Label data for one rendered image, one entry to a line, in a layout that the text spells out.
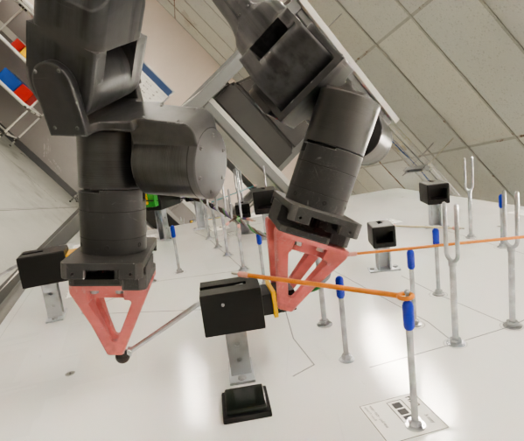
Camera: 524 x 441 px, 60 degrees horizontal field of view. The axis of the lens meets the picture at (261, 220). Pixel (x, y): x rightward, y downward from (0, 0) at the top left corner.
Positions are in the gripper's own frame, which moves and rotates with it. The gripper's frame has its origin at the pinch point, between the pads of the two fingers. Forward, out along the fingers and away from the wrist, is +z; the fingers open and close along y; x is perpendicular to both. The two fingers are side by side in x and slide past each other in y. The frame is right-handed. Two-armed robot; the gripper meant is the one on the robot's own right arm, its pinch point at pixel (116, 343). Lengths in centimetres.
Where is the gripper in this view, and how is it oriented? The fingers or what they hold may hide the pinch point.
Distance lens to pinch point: 46.5
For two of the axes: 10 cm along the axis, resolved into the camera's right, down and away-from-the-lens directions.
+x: -9.9, -0.1, -1.1
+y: -1.1, -1.7, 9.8
